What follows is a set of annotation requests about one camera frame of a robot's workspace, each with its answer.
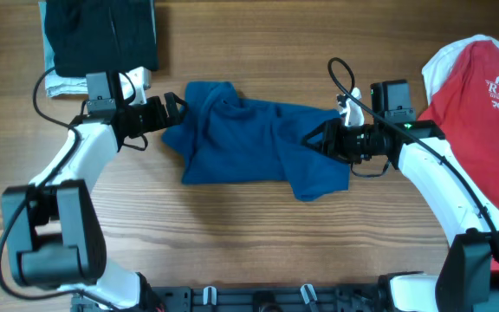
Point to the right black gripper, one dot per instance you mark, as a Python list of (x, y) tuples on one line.
[(332, 141)]

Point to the red t-shirt white sleeves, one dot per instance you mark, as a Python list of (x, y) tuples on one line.
[(462, 90)]

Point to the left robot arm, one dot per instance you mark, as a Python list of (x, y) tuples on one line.
[(52, 244)]

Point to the black folded garment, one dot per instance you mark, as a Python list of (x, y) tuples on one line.
[(90, 36)]

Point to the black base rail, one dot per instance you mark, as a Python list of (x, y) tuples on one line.
[(307, 297)]

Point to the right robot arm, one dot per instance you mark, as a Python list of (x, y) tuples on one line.
[(469, 279)]

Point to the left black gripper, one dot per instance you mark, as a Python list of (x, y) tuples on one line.
[(159, 113)]

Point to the blue t-shirt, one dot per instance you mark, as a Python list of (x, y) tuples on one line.
[(228, 139)]

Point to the light grey folded garment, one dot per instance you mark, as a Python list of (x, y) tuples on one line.
[(56, 85)]

